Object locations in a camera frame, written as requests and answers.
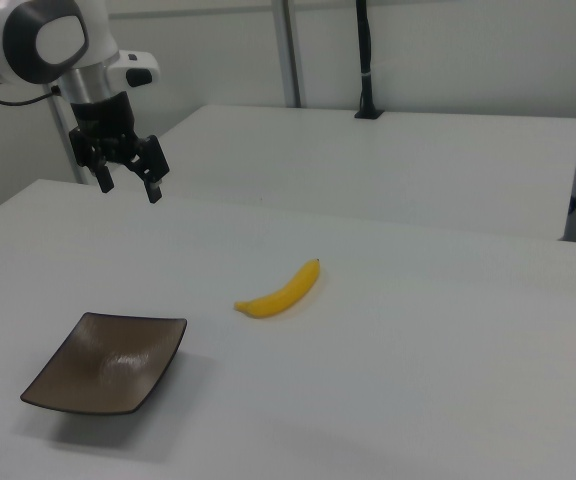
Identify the yellow banana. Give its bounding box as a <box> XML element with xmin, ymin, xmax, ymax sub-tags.
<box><xmin>233</xmin><ymin>257</ymin><xmax>322</xmax><ymax>320</ymax></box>

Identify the brown square ceramic plate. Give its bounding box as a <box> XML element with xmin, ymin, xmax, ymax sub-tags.
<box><xmin>19</xmin><ymin>311</ymin><xmax>189</xmax><ymax>416</ymax></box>

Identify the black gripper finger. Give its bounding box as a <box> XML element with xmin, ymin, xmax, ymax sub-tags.
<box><xmin>68</xmin><ymin>128</ymin><xmax>116</xmax><ymax>194</ymax></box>
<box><xmin>126</xmin><ymin>134</ymin><xmax>172</xmax><ymax>204</ymax></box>

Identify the black camera pole with base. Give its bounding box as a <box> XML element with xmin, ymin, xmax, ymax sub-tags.
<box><xmin>353</xmin><ymin>0</ymin><xmax>385</xmax><ymax>121</ymax></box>

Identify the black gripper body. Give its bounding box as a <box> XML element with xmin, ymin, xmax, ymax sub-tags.
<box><xmin>69</xmin><ymin>91</ymin><xmax>143</xmax><ymax>165</ymax></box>

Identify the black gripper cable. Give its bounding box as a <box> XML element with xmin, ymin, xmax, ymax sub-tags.
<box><xmin>0</xmin><ymin>69</ymin><xmax>62</xmax><ymax>108</ymax></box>

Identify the aluminium frame post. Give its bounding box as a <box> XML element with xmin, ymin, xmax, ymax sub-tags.
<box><xmin>271</xmin><ymin>0</ymin><xmax>303</xmax><ymax>109</ymax></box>

